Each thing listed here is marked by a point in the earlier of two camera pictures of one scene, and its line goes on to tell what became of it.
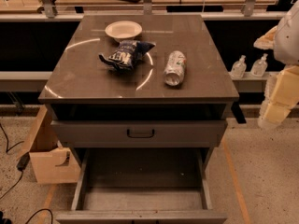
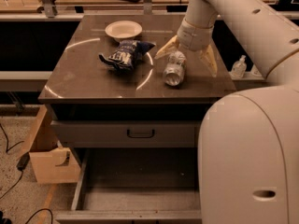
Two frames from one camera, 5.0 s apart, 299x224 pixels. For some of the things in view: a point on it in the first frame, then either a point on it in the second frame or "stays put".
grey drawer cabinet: (140, 100) stays put
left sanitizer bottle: (238, 68) stays put
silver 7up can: (174, 71) stays put
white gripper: (288, 39) → (193, 36)
